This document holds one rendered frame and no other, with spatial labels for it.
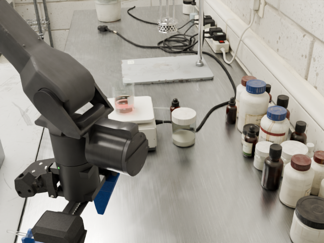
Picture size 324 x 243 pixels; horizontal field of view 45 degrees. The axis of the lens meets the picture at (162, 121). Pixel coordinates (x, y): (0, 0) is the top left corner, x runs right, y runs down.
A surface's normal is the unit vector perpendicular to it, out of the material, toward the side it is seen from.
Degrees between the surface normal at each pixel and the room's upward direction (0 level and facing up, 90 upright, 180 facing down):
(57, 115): 89
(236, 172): 0
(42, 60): 32
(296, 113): 90
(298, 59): 90
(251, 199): 0
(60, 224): 0
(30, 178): 44
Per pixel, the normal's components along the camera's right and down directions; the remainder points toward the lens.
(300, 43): -0.99, 0.08
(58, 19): 0.13, 0.51
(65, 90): 0.69, -0.38
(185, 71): -0.02, -0.86
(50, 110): -0.44, 0.46
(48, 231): -0.21, -0.25
